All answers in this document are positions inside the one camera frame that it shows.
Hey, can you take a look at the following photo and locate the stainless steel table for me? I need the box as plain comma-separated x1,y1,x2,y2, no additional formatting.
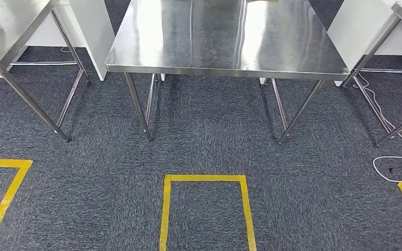
339,0,402,148
105,0,351,144
0,0,91,143

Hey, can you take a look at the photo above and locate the white partition panel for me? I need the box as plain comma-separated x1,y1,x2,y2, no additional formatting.
327,0,402,87
8,0,116,82

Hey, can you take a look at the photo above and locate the white floor cable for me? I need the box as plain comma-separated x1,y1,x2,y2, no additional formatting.
352,72,402,184

